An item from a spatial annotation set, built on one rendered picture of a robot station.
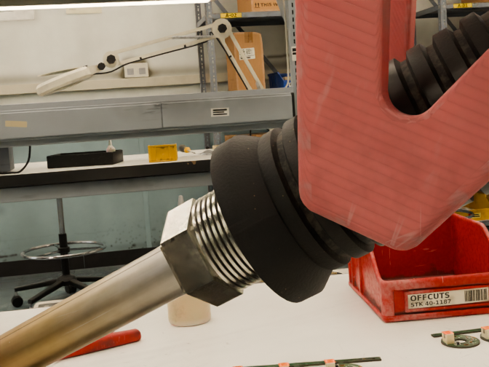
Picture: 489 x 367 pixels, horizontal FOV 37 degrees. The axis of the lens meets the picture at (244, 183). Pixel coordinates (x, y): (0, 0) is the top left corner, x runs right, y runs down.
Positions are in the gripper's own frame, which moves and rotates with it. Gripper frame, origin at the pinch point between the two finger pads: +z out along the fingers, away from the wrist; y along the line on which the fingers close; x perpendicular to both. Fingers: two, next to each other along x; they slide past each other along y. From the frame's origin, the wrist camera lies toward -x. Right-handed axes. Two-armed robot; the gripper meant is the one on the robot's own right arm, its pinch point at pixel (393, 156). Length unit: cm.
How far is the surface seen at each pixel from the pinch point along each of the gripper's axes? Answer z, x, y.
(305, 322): 19.6, -4.5, -42.7
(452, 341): 14.6, 5.1, -38.9
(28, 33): 65, -258, -372
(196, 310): 22.1, -12.4, -41.1
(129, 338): 24.2, -15.1, -36.3
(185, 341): 22.9, -11.4, -37.5
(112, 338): 24.2, -15.9, -35.2
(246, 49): 26, -133, -395
